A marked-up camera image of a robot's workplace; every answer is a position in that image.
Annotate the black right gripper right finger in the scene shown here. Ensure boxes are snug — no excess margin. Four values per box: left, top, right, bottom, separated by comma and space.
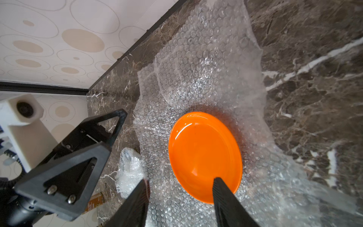
212, 177, 259, 227

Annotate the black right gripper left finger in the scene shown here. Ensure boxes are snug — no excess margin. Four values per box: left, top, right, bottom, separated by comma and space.
104, 178, 150, 227

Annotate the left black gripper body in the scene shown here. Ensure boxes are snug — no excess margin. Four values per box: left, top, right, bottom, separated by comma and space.
1, 127, 97, 227

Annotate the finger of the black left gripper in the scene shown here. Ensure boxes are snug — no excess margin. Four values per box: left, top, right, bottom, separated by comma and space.
14, 142, 112, 221
77, 109, 128, 147

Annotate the orange dinner plate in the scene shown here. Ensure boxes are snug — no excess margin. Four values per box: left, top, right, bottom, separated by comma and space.
168, 112, 243, 204

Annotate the bubble wrap sheet around orange plate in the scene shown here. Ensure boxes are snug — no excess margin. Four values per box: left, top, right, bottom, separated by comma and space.
134, 1, 363, 227

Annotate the amber glass jar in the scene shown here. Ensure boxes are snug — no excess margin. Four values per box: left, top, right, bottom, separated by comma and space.
83, 193, 105, 214

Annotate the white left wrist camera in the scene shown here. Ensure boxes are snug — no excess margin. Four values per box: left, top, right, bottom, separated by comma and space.
1, 94, 58, 173

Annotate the black frame post back left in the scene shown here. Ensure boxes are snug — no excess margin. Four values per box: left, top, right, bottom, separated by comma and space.
1, 81, 89, 96

